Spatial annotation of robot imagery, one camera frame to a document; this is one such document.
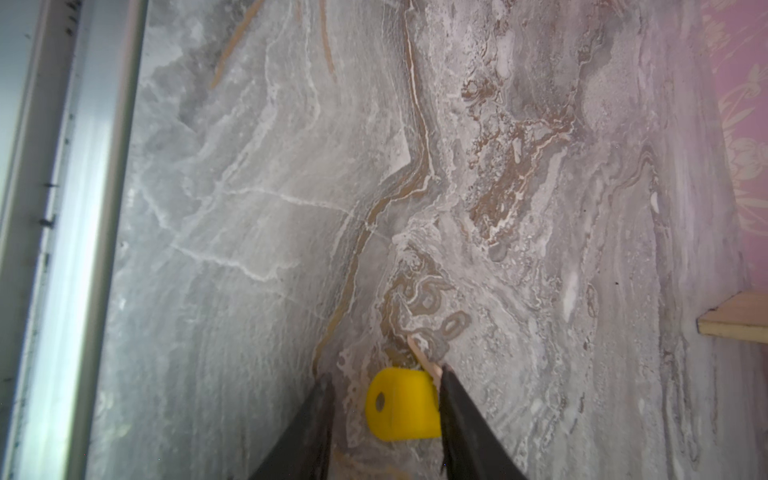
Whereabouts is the wooden two-tier shelf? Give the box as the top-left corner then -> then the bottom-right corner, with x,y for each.
697,291 -> 768,344

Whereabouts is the key with yellow tag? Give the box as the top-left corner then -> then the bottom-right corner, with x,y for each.
365,335 -> 443,442

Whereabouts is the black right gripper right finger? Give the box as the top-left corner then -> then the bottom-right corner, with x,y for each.
439,365 -> 526,479

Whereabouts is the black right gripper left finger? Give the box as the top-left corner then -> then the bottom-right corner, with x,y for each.
250,374 -> 336,479

